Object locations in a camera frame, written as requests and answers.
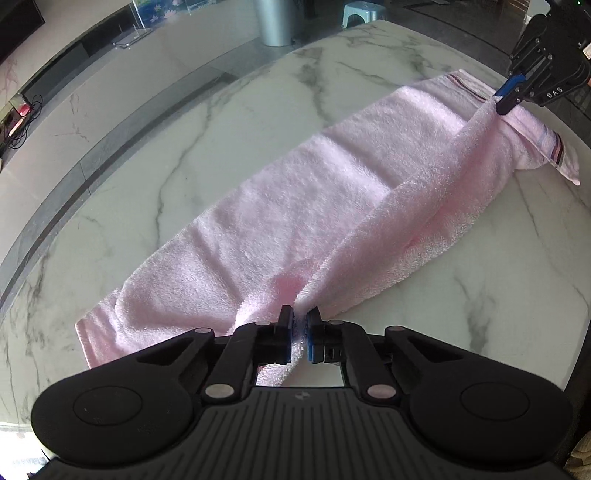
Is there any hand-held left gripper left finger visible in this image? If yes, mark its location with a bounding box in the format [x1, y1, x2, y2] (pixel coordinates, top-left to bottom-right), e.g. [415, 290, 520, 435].
[139, 305, 295, 402]

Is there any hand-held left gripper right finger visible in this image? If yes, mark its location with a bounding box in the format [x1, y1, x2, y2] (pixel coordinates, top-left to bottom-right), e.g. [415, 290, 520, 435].
[305, 307, 467, 401]

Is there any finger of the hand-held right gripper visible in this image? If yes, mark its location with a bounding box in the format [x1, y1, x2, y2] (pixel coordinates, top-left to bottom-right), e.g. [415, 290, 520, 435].
[493, 14, 557, 96]
[496, 76, 541, 116]

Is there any pink towel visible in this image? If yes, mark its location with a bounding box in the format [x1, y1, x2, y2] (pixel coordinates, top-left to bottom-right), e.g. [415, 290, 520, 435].
[75, 69, 581, 387]

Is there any light blue stool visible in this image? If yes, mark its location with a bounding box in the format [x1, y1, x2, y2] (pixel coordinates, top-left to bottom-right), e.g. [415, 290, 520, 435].
[344, 0, 387, 27]

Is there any silver trash can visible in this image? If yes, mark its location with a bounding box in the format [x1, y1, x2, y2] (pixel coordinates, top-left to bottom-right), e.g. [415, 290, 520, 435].
[255, 0, 302, 48]

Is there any white marble television cabinet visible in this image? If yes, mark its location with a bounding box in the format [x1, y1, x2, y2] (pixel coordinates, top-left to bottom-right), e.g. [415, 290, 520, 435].
[0, 0, 296, 222]

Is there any black television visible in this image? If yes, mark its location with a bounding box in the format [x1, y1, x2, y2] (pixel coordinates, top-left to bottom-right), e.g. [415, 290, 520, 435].
[0, 0, 45, 65]

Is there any power strip with cables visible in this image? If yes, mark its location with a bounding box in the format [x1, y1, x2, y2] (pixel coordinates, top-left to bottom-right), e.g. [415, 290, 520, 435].
[6, 92, 43, 151]

